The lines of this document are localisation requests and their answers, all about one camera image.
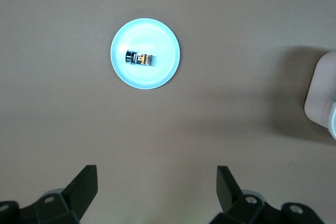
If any white lidded storage box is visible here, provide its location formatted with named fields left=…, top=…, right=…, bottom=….
left=304, top=50, right=336, bottom=141

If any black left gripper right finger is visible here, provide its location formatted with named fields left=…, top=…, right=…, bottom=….
left=216, top=165, right=328, bottom=224

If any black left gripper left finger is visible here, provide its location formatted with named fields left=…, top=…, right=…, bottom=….
left=0, top=165, right=99, bottom=224

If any orange and black switch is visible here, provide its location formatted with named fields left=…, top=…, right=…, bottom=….
left=124, top=50, right=156, bottom=67

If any light blue round plate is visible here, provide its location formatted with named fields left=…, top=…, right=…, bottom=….
left=110, top=18, right=181, bottom=90

